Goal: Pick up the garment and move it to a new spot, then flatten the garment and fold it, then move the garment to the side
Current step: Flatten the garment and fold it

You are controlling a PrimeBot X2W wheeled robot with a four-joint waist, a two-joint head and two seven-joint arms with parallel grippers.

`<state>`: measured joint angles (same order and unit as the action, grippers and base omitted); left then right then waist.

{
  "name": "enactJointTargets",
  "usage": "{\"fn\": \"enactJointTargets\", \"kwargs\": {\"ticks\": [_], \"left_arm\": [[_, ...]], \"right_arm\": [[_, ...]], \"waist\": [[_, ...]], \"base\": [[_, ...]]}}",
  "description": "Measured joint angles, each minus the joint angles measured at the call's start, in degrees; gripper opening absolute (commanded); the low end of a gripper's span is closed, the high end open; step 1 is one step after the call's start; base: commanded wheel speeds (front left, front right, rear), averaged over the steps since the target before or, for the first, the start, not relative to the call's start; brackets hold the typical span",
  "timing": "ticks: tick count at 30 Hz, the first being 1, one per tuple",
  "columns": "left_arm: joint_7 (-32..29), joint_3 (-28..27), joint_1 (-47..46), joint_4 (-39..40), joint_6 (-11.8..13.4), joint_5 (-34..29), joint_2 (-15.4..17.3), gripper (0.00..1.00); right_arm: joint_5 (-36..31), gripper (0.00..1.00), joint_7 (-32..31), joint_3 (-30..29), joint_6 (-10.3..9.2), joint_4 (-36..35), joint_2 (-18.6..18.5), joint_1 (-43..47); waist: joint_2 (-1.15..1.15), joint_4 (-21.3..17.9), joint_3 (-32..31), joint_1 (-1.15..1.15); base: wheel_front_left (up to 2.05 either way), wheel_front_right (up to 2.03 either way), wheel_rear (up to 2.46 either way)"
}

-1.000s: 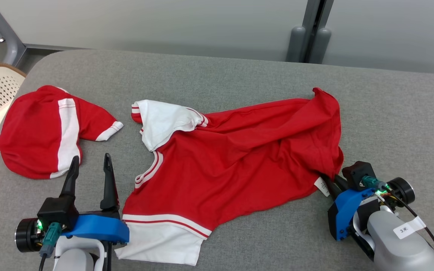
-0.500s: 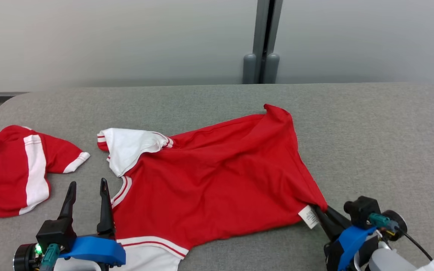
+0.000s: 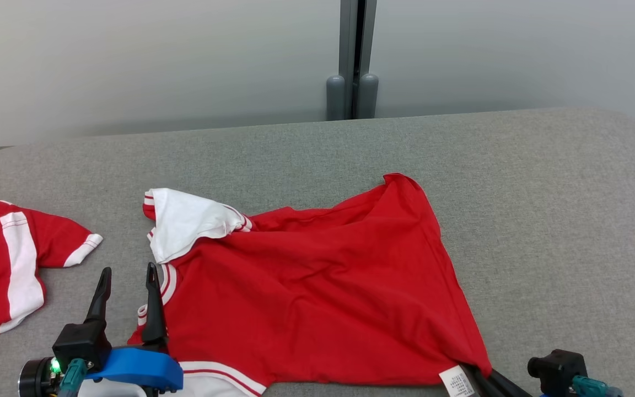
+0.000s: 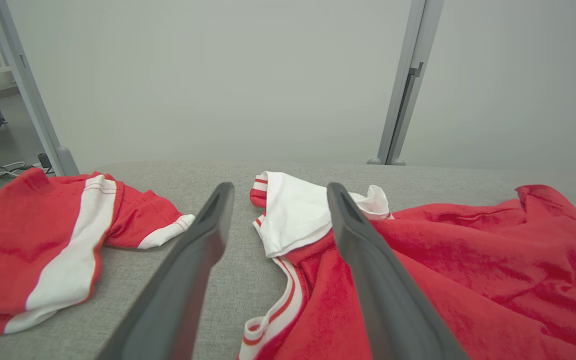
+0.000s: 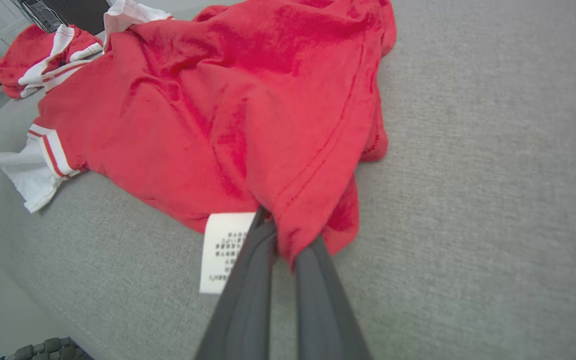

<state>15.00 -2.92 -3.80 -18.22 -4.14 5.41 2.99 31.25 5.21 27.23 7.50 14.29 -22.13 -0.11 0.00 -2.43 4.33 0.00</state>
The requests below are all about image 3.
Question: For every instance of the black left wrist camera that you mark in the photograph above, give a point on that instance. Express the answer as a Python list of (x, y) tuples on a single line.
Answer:
[(80, 342)]

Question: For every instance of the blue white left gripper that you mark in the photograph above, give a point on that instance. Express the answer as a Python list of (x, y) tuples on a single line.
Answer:
[(141, 369)]

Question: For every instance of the grey metal partition post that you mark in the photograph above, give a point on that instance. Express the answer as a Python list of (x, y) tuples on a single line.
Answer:
[(347, 44)]

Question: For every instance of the teal camera connector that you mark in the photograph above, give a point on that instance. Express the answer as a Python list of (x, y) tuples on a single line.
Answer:
[(596, 387), (72, 377)]

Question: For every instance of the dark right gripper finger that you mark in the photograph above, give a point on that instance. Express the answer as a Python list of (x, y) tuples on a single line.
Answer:
[(510, 389), (480, 386)]

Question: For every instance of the grey cylindrical post cap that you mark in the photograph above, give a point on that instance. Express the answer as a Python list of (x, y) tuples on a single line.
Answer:
[(335, 99), (367, 98)]

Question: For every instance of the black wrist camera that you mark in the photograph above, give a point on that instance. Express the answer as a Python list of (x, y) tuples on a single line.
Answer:
[(560, 366), (80, 342)]

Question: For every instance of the red jersey with number 23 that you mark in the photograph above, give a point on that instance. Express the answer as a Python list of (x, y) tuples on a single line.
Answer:
[(323, 286)]

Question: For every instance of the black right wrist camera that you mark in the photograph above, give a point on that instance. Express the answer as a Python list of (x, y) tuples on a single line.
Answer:
[(560, 366)]

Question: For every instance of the teal right camera connector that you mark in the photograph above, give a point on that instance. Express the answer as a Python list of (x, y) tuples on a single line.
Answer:
[(596, 387)]

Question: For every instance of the teal left camera connector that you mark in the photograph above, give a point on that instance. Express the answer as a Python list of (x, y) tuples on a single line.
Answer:
[(72, 377)]

